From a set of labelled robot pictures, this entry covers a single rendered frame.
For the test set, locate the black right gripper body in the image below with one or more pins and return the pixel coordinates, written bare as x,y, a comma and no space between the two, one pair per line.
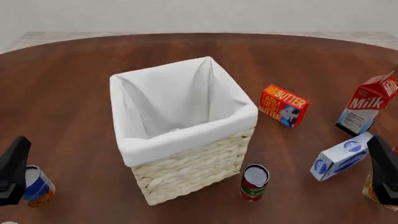
388,196

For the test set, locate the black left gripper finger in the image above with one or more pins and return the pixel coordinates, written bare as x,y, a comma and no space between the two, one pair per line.
15,161

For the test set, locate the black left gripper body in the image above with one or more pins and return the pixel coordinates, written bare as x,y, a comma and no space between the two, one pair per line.
11,194

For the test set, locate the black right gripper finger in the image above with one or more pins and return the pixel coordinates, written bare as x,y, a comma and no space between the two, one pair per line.
384,165

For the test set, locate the blue alphabet soup tin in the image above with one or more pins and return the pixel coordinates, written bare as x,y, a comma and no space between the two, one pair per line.
38,189

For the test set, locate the red tomato sauce tin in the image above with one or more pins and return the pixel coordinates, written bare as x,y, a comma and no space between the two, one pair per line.
253,189

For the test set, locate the white-lined wicker basket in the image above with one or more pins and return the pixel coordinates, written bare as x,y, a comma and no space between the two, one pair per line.
186,149

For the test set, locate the red ketchup bottle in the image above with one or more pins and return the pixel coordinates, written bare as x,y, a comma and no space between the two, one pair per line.
396,150

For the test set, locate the orange juice carton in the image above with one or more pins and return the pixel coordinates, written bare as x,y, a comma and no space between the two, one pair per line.
369,189

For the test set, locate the blue and white food box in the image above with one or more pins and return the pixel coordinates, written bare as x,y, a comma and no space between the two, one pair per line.
339,158

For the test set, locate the red and white milk carton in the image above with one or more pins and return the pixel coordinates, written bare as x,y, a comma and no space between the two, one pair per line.
362,107

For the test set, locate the red butter box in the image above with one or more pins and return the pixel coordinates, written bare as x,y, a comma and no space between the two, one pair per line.
281,105

